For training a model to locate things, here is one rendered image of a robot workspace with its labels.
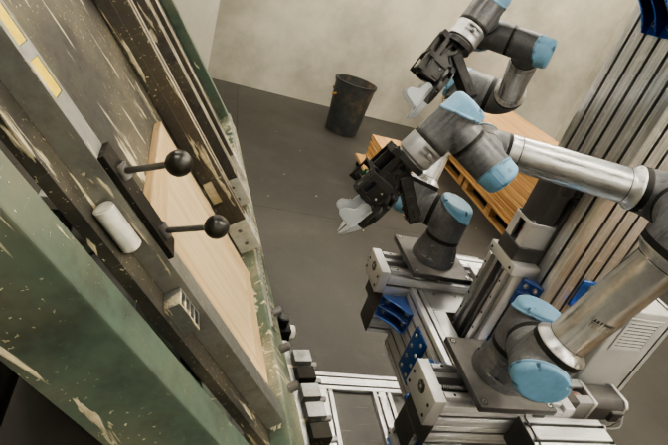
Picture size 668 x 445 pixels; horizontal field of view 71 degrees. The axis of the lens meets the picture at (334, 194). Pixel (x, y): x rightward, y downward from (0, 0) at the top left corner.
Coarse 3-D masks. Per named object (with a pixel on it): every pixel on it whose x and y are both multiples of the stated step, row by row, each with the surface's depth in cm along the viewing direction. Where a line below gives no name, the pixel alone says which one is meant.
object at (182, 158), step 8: (176, 152) 63; (184, 152) 64; (120, 160) 68; (168, 160) 63; (176, 160) 62; (184, 160) 63; (192, 160) 64; (120, 168) 67; (128, 168) 67; (136, 168) 66; (144, 168) 66; (152, 168) 65; (160, 168) 65; (168, 168) 63; (176, 168) 63; (184, 168) 63; (192, 168) 65; (128, 176) 68; (176, 176) 64
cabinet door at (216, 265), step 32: (160, 128) 113; (160, 160) 102; (160, 192) 93; (192, 192) 120; (192, 224) 107; (192, 256) 97; (224, 256) 125; (224, 288) 111; (224, 320) 99; (256, 320) 131; (256, 352) 116
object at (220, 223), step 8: (216, 216) 70; (160, 224) 74; (200, 224) 72; (208, 224) 69; (216, 224) 69; (224, 224) 70; (168, 232) 74; (208, 232) 70; (216, 232) 69; (224, 232) 70
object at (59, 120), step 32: (0, 0) 55; (0, 32) 53; (0, 64) 55; (32, 64) 57; (32, 96) 58; (64, 96) 62; (64, 128) 61; (64, 160) 63; (96, 160) 64; (96, 192) 66; (160, 256) 74; (160, 288) 77; (192, 288) 81; (224, 352) 89; (256, 384) 96
